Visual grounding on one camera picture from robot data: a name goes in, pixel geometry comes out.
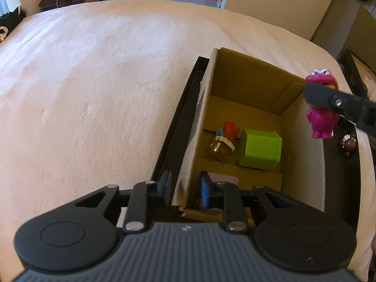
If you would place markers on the red small figurine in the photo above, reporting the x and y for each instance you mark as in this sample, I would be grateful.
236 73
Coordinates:
229 130

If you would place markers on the black shallow tray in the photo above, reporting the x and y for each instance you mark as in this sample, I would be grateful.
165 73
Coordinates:
275 217

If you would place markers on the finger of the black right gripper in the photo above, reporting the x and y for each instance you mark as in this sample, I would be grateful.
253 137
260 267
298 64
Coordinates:
320 96

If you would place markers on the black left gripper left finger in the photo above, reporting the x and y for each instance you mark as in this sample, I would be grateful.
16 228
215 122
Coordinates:
145 199

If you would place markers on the black white garment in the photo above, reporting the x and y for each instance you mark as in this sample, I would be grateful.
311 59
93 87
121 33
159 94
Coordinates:
9 21

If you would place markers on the lime green hexagonal box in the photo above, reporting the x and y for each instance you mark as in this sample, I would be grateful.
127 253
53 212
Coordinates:
259 149

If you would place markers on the small glass jar toy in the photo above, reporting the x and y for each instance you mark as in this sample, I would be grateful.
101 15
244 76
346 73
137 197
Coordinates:
221 149

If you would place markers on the brown cardboard box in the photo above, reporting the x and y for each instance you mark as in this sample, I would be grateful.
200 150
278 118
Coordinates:
250 128

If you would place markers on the pink monster figurine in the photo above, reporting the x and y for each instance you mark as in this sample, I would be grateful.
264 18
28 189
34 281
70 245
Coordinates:
321 108

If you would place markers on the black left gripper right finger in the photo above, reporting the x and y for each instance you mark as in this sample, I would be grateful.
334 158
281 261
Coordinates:
225 196

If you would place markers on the grey white rectangular block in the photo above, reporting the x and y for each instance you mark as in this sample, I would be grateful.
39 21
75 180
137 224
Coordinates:
221 178

